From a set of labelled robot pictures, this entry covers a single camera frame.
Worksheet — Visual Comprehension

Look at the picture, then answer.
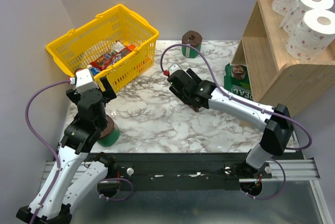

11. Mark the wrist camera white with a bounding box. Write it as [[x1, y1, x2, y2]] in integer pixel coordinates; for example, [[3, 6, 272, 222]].
[[163, 63, 182, 77], [69, 69, 99, 94]]

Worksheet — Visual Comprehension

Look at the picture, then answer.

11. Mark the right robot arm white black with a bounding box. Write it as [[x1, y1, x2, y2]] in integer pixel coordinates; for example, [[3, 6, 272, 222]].
[[167, 63, 293, 178]]

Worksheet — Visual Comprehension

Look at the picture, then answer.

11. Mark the blue label bottle white cap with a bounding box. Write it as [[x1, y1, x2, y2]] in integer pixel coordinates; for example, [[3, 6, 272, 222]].
[[88, 66, 101, 76]]

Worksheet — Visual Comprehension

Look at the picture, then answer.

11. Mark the green wrapped roll near left arm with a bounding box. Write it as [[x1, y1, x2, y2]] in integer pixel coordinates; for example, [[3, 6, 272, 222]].
[[98, 116, 120, 147]]

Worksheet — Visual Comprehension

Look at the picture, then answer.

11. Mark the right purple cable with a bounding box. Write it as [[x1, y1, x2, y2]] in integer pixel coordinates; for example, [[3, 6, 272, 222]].
[[160, 43, 312, 151]]

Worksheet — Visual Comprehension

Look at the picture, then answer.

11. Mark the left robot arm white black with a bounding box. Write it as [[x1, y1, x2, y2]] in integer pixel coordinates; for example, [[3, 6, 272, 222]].
[[16, 76, 117, 223]]

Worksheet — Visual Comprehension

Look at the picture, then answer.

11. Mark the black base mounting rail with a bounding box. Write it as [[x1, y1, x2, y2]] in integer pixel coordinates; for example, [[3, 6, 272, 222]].
[[86, 152, 296, 192]]

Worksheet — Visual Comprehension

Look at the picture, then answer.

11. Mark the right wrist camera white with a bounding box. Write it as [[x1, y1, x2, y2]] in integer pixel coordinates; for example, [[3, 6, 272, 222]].
[[163, 63, 182, 77]]

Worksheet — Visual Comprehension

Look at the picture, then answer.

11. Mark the yellow plastic shopping basket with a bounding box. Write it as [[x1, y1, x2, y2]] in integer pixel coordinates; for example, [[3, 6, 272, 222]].
[[46, 4, 159, 92]]

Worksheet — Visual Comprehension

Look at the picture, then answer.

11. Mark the green snack bag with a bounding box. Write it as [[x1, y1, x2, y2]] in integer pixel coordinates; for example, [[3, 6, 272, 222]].
[[224, 64, 253, 100]]

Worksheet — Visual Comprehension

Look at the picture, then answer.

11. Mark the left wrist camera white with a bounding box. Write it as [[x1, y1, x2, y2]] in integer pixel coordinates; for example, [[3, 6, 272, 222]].
[[69, 69, 99, 94]]

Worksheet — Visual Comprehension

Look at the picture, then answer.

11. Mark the wooden two-tier shelf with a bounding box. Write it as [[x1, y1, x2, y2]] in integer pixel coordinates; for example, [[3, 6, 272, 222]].
[[231, 0, 334, 116]]

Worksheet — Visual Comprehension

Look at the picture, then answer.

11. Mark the green brown roll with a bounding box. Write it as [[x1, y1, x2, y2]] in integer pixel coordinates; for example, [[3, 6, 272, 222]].
[[182, 30, 203, 59], [189, 105, 201, 112]]

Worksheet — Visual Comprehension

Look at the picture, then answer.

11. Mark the red snack bag in basket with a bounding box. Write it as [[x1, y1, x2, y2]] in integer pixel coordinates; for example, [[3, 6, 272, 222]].
[[91, 41, 135, 71]]

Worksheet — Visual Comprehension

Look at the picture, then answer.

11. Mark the upright green brown wrapped roll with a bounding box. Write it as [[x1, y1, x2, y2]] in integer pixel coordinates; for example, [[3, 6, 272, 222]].
[[182, 30, 203, 59]]

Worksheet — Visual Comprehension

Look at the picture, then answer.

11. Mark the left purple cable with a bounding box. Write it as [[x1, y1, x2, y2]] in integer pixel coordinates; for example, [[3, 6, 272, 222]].
[[25, 79, 73, 224]]

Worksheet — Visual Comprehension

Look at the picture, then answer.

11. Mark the purple cable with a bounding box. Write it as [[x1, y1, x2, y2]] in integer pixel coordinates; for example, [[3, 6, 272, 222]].
[[25, 79, 73, 224], [160, 43, 312, 151]]

